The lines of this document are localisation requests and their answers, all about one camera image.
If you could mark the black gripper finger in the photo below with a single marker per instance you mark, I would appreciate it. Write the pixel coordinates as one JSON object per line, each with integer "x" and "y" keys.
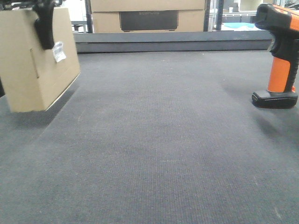
{"x": 43, "y": 24}

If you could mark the brown cardboard box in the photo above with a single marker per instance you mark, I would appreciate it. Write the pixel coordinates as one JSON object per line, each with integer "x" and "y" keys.
{"x": 31, "y": 79}

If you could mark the large cardboard box upper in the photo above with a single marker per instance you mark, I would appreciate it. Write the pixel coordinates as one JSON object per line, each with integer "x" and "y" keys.
{"x": 146, "y": 5}

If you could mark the large cardboard box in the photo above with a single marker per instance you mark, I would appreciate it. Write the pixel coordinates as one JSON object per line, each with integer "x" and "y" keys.
{"x": 146, "y": 5}
{"x": 149, "y": 21}

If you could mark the large cardboard box lower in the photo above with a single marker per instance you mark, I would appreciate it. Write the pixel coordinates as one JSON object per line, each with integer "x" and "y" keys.
{"x": 149, "y": 21}

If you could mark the white barcode label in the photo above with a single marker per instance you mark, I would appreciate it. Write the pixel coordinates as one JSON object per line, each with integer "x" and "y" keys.
{"x": 58, "y": 52}

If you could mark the light blue tray background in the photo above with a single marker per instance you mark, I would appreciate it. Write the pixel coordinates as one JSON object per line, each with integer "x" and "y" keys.
{"x": 238, "y": 26}

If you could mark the orange black barcode scanner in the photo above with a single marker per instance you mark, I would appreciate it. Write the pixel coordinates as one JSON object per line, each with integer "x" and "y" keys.
{"x": 283, "y": 24}

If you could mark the grey conveyor rail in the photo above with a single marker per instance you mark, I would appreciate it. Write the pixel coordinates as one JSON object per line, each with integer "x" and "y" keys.
{"x": 177, "y": 41}

